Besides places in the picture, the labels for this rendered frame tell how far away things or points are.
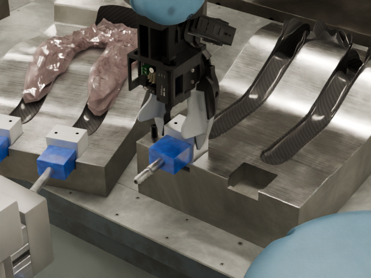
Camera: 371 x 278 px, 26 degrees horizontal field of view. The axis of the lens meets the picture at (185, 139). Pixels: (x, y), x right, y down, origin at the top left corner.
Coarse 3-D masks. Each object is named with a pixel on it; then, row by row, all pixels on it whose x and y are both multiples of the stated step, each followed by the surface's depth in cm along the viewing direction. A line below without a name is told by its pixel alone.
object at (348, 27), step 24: (216, 0) 184; (240, 0) 180; (264, 0) 180; (288, 0) 180; (312, 0) 180; (336, 0) 180; (360, 0) 180; (312, 24) 172; (336, 24) 169; (360, 24) 169
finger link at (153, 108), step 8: (152, 96) 105; (152, 104) 106; (160, 104) 108; (168, 104) 108; (144, 112) 106; (152, 112) 107; (160, 112) 109; (168, 112) 109; (144, 120) 107; (160, 120) 109; (168, 120) 110; (160, 128) 110
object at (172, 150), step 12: (180, 120) 110; (168, 132) 109; (180, 132) 108; (156, 144) 108; (168, 144) 108; (180, 144) 108; (192, 144) 108; (204, 144) 110; (156, 156) 107; (168, 156) 105; (180, 156) 106; (192, 156) 109; (156, 168) 105; (168, 168) 106; (180, 168) 107
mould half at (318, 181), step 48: (336, 48) 127; (240, 96) 125; (288, 96) 123; (144, 144) 112; (240, 144) 112; (336, 144) 114; (144, 192) 117; (192, 192) 111; (288, 192) 103; (336, 192) 111
